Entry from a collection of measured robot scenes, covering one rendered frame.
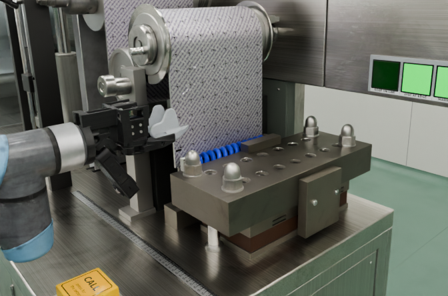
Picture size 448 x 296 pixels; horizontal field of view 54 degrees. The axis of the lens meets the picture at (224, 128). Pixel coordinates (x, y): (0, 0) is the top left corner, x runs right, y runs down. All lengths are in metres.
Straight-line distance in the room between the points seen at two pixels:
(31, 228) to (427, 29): 0.71
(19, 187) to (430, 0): 0.71
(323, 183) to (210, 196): 0.22
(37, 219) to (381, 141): 3.23
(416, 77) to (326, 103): 3.11
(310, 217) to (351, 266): 0.15
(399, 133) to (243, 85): 2.78
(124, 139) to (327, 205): 0.39
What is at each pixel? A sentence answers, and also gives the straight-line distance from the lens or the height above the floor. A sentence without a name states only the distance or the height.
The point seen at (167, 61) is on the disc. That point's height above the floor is 1.23.
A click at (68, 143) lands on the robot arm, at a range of 0.70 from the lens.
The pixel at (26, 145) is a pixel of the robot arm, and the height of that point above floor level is 1.14.
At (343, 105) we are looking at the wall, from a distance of 3.84.
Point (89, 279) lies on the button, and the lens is 0.74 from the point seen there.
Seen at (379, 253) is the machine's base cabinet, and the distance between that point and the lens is 1.00.
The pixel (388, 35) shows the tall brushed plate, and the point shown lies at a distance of 0.87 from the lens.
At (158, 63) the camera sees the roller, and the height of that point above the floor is 1.22.
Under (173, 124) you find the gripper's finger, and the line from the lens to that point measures 0.80.
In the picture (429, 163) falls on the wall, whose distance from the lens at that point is 3.57.
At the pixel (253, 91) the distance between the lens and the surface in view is 0.94.
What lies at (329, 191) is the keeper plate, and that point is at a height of 0.98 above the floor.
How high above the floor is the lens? 1.33
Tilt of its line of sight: 16 degrees down
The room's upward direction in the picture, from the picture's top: 1 degrees counter-clockwise
